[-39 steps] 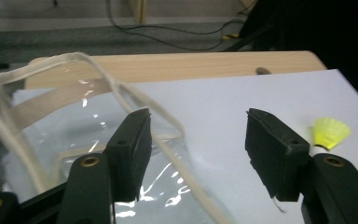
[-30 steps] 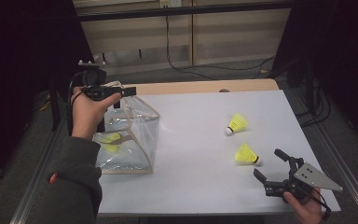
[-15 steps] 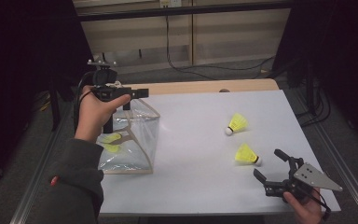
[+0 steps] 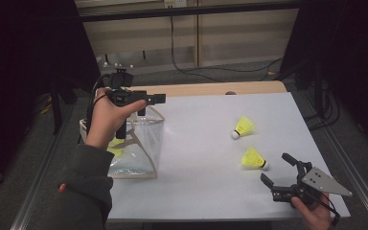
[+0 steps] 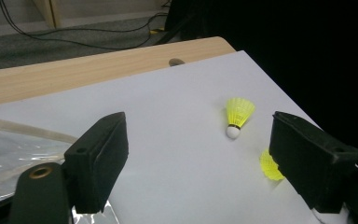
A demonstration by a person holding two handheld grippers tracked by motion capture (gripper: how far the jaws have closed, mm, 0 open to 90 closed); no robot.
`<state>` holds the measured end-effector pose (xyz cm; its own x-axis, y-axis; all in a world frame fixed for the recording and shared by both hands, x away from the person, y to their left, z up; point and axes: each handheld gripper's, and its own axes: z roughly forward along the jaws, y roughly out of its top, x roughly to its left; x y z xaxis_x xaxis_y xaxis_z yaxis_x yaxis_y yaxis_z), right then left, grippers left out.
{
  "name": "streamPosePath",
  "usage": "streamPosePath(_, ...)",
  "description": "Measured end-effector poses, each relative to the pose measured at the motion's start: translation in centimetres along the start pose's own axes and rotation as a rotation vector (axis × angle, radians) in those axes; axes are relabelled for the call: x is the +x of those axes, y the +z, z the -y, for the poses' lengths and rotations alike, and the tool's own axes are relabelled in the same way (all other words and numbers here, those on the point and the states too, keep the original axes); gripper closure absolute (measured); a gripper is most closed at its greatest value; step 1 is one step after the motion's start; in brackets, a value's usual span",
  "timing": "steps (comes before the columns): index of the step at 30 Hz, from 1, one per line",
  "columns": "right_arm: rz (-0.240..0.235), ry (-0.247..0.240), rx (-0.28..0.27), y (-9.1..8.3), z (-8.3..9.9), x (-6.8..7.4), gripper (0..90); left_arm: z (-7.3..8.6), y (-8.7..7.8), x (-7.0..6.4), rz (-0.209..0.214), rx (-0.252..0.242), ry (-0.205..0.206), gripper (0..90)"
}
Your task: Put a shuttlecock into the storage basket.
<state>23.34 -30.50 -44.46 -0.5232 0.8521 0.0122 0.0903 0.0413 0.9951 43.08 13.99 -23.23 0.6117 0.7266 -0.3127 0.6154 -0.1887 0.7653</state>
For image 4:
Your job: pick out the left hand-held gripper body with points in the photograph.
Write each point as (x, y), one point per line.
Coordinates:
(123, 96)

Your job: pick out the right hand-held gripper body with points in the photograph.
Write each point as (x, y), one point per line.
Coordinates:
(322, 183)

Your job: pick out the yellow shuttlecock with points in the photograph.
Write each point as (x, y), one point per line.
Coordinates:
(245, 126)
(116, 151)
(252, 158)

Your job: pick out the transparent plastic bag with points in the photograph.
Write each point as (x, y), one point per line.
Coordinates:
(143, 143)

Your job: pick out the person's left hand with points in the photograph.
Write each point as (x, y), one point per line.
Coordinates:
(105, 121)

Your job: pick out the person's right hand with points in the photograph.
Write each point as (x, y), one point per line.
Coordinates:
(316, 217)

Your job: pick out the wooden table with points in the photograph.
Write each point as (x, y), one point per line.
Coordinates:
(204, 88)

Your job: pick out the white table mat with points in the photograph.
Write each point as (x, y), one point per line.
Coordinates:
(204, 179)

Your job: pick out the small brown round object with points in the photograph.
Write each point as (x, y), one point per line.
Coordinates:
(230, 93)

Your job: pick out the white power outlet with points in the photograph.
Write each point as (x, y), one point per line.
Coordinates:
(175, 3)

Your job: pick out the beige wooden cabinet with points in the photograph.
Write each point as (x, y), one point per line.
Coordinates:
(236, 38)

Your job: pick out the black curtain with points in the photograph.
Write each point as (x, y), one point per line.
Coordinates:
(357, 48)
(19, 48)

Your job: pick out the metal floor rail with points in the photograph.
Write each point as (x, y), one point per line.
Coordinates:
(357, 175)
(33, 198)

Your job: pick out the black stand post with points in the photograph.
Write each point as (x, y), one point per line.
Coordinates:
(56, 115)
(318, 96)

